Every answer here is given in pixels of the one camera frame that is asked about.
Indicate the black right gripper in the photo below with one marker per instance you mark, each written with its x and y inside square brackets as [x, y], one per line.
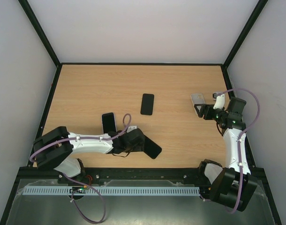
[206, 111]

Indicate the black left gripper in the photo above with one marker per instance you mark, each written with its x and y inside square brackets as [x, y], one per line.
[139, 147]

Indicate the phone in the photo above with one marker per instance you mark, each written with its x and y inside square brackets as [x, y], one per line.
[108, 122]
[151, 149]

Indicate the black smartphone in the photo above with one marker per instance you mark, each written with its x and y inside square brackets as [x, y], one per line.
[147, 104]

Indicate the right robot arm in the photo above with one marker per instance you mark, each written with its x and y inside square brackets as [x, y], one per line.
[231, 185]

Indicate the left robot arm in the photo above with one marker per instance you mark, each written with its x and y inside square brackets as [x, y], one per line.
[53, 150]

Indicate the phone in lilac case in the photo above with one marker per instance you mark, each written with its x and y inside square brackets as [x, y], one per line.
[108, 122]

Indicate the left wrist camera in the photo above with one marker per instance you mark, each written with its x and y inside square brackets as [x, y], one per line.
[131, 128]

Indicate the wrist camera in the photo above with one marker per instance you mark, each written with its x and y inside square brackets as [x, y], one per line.
[219, 98]
[131, 128]

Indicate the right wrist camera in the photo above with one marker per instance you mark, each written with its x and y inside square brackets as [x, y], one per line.
[219, 98]

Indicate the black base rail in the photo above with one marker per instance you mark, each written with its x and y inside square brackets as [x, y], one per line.
[186, 176]

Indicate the white slotted cable duct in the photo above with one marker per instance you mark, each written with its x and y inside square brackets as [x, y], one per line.
[112, 191]

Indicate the black enclosure frame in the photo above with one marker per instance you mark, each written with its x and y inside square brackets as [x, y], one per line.
[28, 171]

